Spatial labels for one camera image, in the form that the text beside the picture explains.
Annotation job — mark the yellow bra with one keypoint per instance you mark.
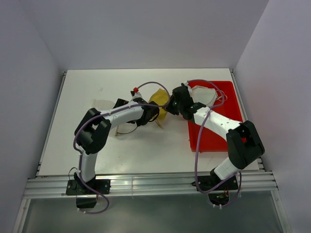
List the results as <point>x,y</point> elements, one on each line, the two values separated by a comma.
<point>160,97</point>

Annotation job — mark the red plastic tray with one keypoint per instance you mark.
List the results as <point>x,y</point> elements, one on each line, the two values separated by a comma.
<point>210,141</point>

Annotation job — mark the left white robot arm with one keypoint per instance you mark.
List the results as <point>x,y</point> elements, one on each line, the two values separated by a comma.
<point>92,133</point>

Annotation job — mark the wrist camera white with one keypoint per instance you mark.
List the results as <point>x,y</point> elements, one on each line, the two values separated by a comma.
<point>186,84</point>
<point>136,96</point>

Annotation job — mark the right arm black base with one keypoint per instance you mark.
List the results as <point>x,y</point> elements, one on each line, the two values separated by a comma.
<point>223,194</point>

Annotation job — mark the aluminium rail frame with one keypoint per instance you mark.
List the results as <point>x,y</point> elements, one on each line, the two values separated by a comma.
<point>151,171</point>

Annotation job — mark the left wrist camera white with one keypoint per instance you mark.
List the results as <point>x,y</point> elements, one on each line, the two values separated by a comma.
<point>136,96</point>

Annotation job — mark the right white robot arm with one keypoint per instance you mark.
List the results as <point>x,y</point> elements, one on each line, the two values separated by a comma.
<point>243,141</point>

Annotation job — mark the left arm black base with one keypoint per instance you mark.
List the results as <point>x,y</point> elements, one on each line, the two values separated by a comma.
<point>86,198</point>

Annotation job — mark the white folded bra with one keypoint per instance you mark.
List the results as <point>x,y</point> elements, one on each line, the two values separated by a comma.
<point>207,96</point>

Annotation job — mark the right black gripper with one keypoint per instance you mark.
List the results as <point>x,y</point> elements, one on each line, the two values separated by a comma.
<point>170,108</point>

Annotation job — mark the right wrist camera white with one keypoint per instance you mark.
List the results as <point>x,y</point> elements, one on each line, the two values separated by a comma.
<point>186,84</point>

